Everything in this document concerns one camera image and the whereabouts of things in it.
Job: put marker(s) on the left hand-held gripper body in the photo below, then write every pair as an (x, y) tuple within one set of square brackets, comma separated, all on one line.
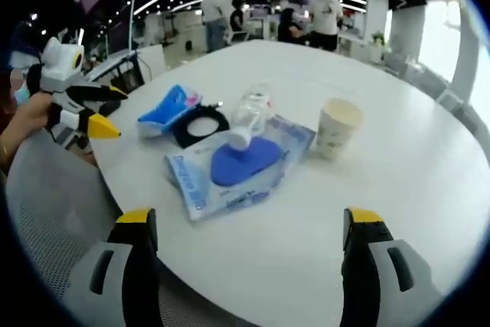
[(61, 64)]

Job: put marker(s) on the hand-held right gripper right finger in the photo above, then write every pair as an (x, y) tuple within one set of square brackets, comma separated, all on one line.
[(373, 265)]

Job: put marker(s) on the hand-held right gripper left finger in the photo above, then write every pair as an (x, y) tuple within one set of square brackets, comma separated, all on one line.
[(126, 265)]

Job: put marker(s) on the blue tissue pack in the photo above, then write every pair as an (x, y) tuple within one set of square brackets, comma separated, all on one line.
[(170, 108)]

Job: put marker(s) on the white paper cup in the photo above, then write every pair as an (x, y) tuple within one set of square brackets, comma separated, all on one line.
[(337, 128)]

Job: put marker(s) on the blue wet wipes pack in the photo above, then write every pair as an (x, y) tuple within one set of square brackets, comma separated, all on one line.
[(241, 168)]

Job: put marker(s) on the clear plastic bottle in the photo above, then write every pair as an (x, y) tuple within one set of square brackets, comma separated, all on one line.
[(250, 116)]

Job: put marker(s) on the person's left hand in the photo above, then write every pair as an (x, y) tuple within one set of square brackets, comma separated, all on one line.
[(32, 114)]

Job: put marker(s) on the white office chair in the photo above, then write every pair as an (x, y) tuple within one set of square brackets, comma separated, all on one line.
[(153, 61)]

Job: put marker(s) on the grey mesh chair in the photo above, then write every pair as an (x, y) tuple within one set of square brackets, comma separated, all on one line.
[(57, 220)]

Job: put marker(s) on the white table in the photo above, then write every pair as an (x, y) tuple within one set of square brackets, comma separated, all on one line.
[(291, 174)]

